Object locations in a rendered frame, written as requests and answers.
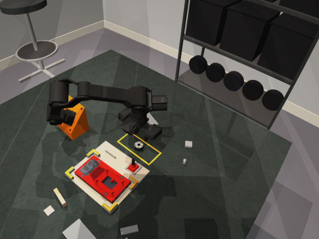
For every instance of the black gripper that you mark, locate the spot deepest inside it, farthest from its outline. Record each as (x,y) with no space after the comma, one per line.
(152,131)

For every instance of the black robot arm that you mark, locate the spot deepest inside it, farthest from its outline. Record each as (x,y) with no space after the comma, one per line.
(138,98)

